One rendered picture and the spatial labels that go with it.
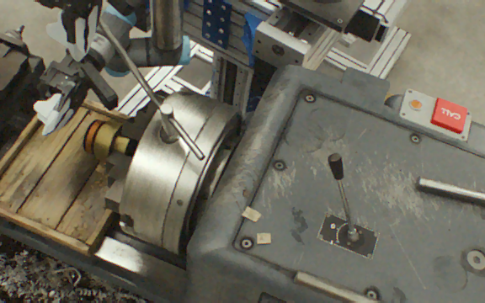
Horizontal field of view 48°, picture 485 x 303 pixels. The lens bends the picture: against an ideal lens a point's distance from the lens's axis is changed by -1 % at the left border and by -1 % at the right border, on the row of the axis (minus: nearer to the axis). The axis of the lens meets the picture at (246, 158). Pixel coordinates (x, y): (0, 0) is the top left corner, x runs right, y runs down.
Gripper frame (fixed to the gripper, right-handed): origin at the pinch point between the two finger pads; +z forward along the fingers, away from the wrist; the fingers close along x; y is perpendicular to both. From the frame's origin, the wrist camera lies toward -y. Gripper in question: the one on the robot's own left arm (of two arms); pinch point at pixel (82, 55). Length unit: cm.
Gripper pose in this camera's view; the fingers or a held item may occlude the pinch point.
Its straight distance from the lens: 91.6
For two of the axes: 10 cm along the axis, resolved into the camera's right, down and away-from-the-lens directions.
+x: -3.3, 5.8, -7.5
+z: -2.1, 7.3, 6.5
